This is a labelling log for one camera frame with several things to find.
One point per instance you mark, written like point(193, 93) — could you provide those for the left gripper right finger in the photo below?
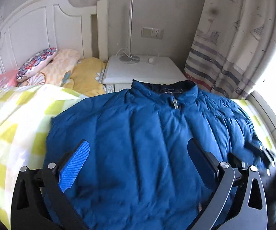
point(217, 176)

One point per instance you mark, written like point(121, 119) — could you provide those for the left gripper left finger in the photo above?
point(39, 200)

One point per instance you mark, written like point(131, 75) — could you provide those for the blue quilted down jacket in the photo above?
point(138, 174)

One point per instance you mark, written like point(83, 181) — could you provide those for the yellow checked bed sheet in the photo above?
point(26, 113)

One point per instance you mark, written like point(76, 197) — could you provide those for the yellow pillow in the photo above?
point(86, 78)

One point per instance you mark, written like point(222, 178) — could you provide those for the colourful patterned pillow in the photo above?
point(35, 64)

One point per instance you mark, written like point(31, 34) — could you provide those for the white bedside table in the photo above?
point(122, 70)

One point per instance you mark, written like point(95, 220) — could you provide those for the printed striped curtain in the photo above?
point(233, 45)

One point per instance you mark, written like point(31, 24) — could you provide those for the white desk lamp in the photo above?
point(127, 55)

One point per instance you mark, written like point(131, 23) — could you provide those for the white wooden headboard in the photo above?
point(39, 24)

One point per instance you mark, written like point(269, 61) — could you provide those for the wall socket plate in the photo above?
point(152, 33)

